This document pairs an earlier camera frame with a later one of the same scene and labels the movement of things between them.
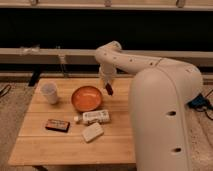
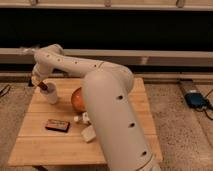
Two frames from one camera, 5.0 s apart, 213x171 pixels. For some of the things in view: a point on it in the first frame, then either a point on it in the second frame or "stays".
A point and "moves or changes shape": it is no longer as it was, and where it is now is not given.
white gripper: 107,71 → 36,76
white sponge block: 92,132 stays
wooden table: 42,145 stays
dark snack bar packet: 58,125 stays
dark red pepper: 109,89 moves or changes shape
